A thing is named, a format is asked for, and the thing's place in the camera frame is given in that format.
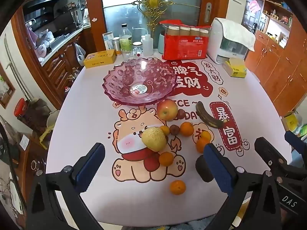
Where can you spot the red pack of drink bottles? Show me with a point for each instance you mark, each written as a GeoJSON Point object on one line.
{"type": "Point", "coordinates": [184, 46]}

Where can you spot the yellow pear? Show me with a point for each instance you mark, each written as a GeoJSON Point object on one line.
{"type": "Point", "coordinates": [153, 140]}

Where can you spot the overripe dark banana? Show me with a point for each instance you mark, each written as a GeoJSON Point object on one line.
{"type": "Point", "coordinates": [206, 116]}

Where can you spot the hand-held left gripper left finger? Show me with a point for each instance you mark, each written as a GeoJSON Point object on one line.
{"type": "Point", "coordinates": [88, 166]}

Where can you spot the orange tangerine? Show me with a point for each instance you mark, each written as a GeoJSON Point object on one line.
{"type": "Point", "coordinates": [166, 159]}
{"type": "Point", "coordinates": [200, 146]}
{"type": "Point", "coordinates": [177, 187]}
{"type": "Point", "coordinates": [186, 129]}

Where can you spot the small glass jar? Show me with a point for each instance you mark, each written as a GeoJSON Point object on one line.
{"type": "Point", "coordinates": [138, 46]}

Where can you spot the red apple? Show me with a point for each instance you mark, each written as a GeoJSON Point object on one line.
{"type": "Point", "coordinates": [167, 110]}

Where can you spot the white squeeze bottle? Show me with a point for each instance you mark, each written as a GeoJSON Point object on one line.
{"type": "Point", "coordinates": [147, 45]}

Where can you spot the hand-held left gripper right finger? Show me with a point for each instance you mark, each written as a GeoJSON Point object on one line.
{"type": "Point", "coordinates": [220, 170]}

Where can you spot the blue and white carton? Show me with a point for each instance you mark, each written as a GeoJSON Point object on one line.
{"type": "Point", "coordinates": [108, 40]}

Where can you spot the gold door ornament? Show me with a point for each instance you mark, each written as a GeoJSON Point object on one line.
{"type": "Point", "coordinates": [153, 2]}

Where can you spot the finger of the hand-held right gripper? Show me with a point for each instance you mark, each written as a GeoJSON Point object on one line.
{"type": "Point", "coordinates": [266, 149]}
{"type": "Point", "coordinates": [293, 140]}

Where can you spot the metal tin can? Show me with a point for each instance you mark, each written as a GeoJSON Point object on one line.
{"type": "Point", "coordinates": [116, 45]}

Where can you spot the printed cartoon table mat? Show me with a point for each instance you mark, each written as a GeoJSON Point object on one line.
{"type": "Point", "coordinates": [91, 115]}

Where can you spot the yellow tissue pack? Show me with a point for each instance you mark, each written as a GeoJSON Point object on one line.
{"type": "Point", "coordinates": [236, 70]}

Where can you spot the yellow flat box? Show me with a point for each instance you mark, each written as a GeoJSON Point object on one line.
{"type": "Point", "coordinates": [99, 58]}

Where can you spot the white plastic bag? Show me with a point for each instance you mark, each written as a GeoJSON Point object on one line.
{"type": "Point", "coordinates": [80, 52]}

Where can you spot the clear bottle with yellow liquid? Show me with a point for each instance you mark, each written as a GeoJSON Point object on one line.
{"type": "Point", "coordinates": [126, 39]}

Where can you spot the wooden side cabinet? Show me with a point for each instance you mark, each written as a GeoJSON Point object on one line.
{"type": "Point", "coordinates": [280, 60]}

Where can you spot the pink glass fruit bowl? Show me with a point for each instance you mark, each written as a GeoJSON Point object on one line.
{"type": "Point", "coordinates": [120, 86]}

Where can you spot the wrinkled dark red fruit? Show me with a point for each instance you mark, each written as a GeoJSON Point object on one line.
{"type": "Point", "coordinates": [181, 113]}
{"type": "Point", "coordinates": [174, 129]}

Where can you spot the small yellow kumquat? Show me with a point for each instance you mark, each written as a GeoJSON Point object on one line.
{"type": "Point", "coordinates": [165, 129]}
{"type": "Point", "coordinates": [205, 135]}

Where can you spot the white cloth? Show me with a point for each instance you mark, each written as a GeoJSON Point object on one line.
{"type": "Point", "coordinates": [239, 34]}

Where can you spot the white countertop appliance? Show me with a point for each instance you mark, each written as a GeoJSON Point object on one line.
{"type": "Point", "coordinates": [217, 40]}

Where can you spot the clear glass mug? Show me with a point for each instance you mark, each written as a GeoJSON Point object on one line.
{"type": "Point", "coordinates": [127, 54]}

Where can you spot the red paper decoration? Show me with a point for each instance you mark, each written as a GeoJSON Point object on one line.
{"type": "Point", "coordinates": [254, 6]}

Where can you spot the wooden kitchen cabinet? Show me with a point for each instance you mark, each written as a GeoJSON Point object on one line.
{"type": "Point", "coordinates": [60, 62]}

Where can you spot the light blue cup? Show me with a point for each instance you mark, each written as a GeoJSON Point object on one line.
{"type": "Point", "coordinates": [161, 42]}

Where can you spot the dark avocado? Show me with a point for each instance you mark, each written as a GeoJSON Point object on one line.
{"type": "Point", "coordinates": [202, 170]}

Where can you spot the red lidded container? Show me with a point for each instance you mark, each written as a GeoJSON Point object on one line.
{"type": "Point", "coordinates": [20, 106]}

